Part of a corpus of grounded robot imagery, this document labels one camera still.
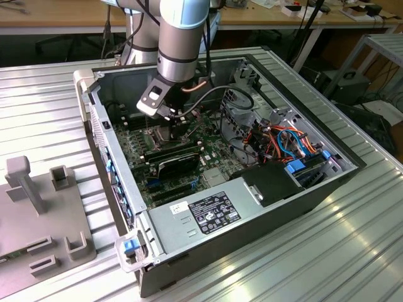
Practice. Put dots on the white box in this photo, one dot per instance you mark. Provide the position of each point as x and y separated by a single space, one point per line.
292 12

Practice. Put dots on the grey parts rack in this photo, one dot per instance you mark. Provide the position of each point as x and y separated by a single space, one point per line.
47 220

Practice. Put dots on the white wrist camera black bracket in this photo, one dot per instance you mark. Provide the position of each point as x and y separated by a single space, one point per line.
148 108

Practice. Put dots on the blue plastic clip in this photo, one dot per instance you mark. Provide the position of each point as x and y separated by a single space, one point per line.
326 154

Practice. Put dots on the silver chipset heatsink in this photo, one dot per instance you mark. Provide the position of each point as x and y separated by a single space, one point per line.
214 177

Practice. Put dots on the CPU socket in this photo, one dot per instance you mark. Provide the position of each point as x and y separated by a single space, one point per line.
151 138

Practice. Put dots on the blue expansion slot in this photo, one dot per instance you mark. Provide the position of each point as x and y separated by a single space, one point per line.
155 182

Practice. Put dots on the blue disk carrier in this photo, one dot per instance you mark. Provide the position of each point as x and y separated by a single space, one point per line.
296 166

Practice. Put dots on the black PC side panel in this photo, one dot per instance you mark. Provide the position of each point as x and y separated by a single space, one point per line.
368 126

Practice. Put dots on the black RAM stick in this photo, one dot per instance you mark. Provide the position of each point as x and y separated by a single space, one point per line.
154 159
167 151

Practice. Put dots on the aluminium slat side table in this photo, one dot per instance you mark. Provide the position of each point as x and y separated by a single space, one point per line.
388 44

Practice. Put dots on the black RAM slot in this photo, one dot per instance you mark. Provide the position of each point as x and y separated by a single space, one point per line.
132 118
137 126

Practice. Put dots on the black power adapter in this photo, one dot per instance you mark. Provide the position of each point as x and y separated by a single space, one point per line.
374 10

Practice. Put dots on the pale blue teach pendant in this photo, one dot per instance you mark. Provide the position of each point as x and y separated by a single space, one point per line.
214 23

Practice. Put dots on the brown cardboard box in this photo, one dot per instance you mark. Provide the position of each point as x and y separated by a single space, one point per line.
354 12

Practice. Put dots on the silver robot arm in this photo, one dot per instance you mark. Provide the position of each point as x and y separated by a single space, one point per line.
179 47

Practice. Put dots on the black equipment case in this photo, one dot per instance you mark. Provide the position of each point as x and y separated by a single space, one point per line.
349 89

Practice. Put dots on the black expansion slot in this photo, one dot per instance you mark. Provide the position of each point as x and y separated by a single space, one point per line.
173 197
170 189

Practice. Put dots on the wooden desk white frame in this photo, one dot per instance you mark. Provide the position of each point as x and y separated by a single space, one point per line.
63 15

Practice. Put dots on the white carton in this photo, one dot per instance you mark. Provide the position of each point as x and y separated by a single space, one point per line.
387 110

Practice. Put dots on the black plastic cover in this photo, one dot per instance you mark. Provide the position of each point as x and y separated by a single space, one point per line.
270 185

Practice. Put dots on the silver disk bay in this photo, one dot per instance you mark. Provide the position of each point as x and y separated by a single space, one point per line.
291 117

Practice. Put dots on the silver power supply with label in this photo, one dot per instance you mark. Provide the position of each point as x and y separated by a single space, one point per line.
170 229

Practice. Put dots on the perforated silver drive cage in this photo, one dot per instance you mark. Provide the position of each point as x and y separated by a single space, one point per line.
244 121

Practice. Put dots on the green motherboard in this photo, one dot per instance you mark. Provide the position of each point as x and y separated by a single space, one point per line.
220 141

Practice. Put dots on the blue plastic latch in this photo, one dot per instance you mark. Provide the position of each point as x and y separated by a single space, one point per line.
130 247

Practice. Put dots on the green RAM stick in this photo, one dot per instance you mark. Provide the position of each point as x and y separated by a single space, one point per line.
15 254

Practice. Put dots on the open black PC case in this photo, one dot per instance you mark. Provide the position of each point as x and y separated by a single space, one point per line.
220 248

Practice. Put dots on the black graphics card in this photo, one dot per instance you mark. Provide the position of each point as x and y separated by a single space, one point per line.
179 166

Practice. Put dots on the thin metal locking lever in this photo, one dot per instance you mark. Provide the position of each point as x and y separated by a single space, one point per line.
147 126

